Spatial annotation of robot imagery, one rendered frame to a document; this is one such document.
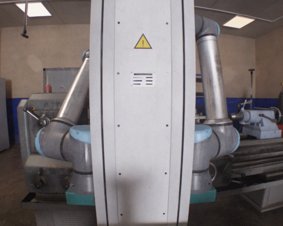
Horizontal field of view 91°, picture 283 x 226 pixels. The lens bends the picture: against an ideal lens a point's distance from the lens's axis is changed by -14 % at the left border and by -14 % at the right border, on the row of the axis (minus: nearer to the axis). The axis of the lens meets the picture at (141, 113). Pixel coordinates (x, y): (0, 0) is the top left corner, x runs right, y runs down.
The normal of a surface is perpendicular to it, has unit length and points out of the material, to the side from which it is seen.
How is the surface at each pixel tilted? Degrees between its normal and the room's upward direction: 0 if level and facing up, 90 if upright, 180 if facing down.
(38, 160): 32
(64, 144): 71
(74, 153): 92
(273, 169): 90
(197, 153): 90
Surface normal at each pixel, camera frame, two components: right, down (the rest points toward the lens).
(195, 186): -0.09, -0.26
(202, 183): 0.29, -0.26
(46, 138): -0.22, -0.44
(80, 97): 0.73, -0.23
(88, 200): 0.03, 0.09
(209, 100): -0.78, 0.02
